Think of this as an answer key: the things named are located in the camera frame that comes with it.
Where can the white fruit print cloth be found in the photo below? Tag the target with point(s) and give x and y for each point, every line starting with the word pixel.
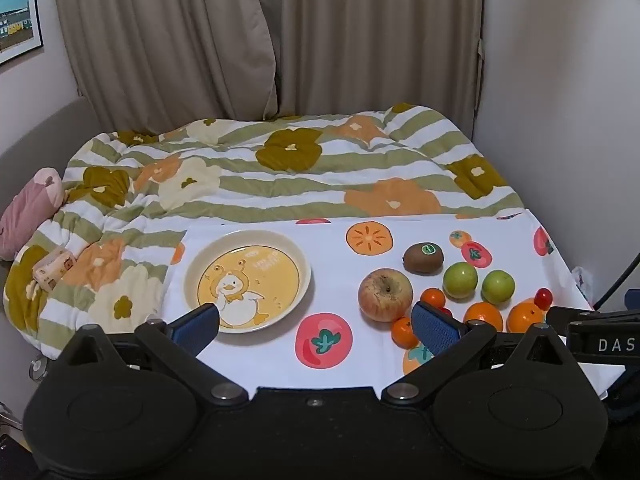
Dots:
pixel 330 270

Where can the green round fruit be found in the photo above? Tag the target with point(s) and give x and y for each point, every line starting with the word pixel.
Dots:
pixel 460 280
pixel 498 286

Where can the green striped floral blanket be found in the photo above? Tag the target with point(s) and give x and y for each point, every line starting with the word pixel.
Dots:
pixel 300 180

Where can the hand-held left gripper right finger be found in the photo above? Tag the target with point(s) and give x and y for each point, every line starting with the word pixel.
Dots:
pixel 435 327

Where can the brown kiwi with green sticker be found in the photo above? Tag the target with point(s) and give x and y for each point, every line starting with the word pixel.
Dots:
pixel 423 259

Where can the cream duck print plate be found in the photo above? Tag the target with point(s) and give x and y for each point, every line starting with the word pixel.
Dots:
pixel 250 280

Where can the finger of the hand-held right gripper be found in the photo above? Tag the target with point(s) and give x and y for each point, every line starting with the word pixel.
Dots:
pixel 600 342

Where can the pink plush pillow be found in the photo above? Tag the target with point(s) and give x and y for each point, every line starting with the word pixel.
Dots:
pixel 27 210

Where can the small orange mandarin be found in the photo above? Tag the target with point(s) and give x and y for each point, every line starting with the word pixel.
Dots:
pixel 404 332
pixel 432 297

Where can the white plastic bag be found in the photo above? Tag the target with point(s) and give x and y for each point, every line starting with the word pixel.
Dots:
pixel 581 282

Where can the small printed tissue pack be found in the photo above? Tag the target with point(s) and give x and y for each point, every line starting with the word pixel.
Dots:
pixel 54 267

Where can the red yellow apple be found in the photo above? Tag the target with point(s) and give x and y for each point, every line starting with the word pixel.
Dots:
pixel 385 294

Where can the framed wall picture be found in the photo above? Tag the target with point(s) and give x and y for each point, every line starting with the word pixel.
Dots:
pixel 17 15

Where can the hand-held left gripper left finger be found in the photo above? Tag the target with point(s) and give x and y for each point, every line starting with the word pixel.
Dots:
pixel 197 322

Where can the red cherry tomato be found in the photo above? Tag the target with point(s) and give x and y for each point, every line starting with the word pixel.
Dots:
pixel 543 298
pixel 445 312

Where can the beige curtain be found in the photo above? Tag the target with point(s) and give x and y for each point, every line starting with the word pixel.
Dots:
pixel 165 40
pixel 380 40

